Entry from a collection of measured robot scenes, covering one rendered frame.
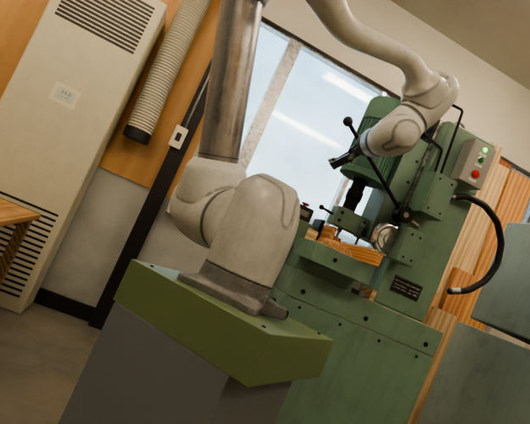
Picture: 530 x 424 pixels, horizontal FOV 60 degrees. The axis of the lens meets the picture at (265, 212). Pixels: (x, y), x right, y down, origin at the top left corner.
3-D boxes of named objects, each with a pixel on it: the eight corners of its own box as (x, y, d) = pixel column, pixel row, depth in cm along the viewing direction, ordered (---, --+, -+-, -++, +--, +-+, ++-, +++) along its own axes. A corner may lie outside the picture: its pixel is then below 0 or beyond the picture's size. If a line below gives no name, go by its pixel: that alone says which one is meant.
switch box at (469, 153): (448, 179, 168) (464, 140, 169) (470, 190, 170) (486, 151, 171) (458, 178, 162) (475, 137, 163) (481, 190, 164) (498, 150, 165)
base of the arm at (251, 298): (272, 326, 84) (283, 298, 85) (173, 278, 91) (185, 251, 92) (292, 323, 101) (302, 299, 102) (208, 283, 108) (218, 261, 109)
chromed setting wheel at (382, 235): (363, 247, 161) (377, 215, 162) (393, 262, 164) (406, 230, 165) (367, 248, 158) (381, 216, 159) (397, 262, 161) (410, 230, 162)
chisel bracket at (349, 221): (324, 225, 173) (332, 204, 174) (355, 240, 176) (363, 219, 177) (331, 226, 166) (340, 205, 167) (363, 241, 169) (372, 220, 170)
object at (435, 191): (408, 210, 165) (424, 172, 166) (428, 220, 167) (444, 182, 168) (421, 210, 156) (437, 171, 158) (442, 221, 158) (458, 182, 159)
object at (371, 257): (308, 245, 194) (311, 236, 194) (311, 247, 194) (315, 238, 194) (373, 264, 133) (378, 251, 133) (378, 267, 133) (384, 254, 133)
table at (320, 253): (246, 234, 194) (252, 220, 195) (309, 262, 200) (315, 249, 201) (281, 246, 135) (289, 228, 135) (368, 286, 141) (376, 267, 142)
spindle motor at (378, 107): (331, 172, 179) (363, 101, 181) (370, 191, 183) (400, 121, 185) (349, 168, 162) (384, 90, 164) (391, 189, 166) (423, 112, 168)
